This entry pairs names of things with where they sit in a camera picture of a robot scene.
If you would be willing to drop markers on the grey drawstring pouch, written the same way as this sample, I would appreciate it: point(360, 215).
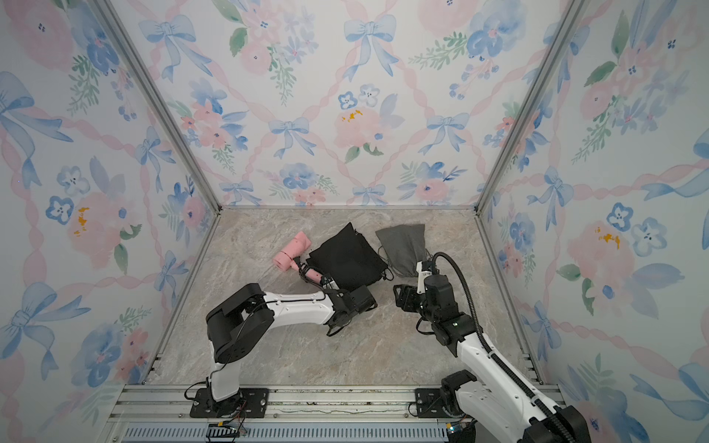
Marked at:
point(404, 246)

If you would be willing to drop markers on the aluminium front rail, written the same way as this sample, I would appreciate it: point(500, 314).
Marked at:
point(293, 414)

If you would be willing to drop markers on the pink hair dryer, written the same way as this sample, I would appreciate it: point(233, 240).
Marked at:
point(290, 257)

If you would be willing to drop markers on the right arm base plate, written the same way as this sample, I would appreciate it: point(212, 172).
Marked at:
point(439, 403)

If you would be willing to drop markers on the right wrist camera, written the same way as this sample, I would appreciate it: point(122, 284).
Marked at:
point(425, 268)

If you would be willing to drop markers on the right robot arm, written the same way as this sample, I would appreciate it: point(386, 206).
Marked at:
point(489, 390)

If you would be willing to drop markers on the plain black pouch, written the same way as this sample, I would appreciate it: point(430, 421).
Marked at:
point(348, 258)

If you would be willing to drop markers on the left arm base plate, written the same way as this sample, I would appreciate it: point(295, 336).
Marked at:
point(248, 403)

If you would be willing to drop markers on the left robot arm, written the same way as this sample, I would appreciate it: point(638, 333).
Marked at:
point(236, 326)

